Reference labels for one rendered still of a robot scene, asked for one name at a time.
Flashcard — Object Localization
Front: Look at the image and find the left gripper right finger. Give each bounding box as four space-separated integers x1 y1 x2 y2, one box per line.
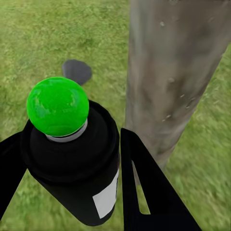
120 128 202 231

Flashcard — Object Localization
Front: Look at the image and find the pesticide atomizer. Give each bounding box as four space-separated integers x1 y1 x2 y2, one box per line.
20 59 121 227

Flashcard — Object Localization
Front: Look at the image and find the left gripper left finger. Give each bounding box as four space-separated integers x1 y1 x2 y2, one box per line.
0 132 27 219

